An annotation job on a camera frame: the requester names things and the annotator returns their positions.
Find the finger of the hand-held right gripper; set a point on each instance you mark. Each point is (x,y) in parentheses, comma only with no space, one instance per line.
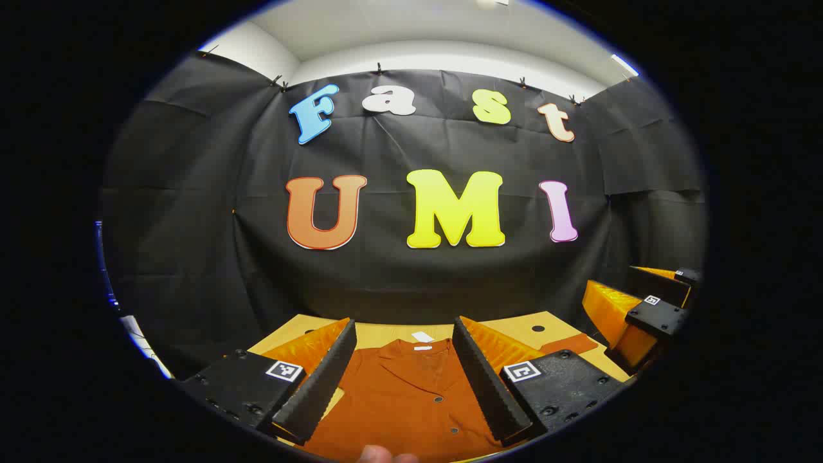
(661,318)
(656,283)

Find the rust orange button shirt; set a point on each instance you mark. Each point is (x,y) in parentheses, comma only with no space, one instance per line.
(411,399)

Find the ceiling light strip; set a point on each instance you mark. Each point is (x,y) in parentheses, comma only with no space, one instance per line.
(625,65)

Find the black backdrop cloth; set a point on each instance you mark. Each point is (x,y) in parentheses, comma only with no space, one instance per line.
(386,276)

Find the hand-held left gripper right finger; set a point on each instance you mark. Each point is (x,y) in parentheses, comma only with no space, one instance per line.
(488,386)

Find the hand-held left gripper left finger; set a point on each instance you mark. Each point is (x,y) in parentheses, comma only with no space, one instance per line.
(321,386)

